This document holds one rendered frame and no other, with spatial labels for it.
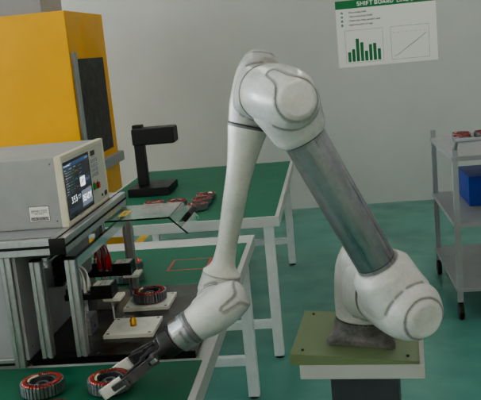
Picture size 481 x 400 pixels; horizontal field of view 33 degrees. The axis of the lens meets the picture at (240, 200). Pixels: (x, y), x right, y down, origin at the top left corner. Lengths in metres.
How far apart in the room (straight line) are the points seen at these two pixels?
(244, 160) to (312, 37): 5.69
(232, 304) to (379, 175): 5.80
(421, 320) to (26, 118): 4.59
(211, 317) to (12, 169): 0.76
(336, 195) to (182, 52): 5.94
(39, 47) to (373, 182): 3.39
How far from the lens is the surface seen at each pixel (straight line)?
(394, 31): 7.60
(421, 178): 7.74
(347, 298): 2.14
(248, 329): 3.63
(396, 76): 7.61
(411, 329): 1.94
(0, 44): 6.18
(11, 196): 2.39
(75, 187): 2.42
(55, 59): 6.04
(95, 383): 2.08
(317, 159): 1.80
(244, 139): 1.91
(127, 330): 2.43
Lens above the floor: 1.57
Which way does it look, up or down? 11 degrees down
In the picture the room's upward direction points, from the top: 5 degrees counter-clockwise
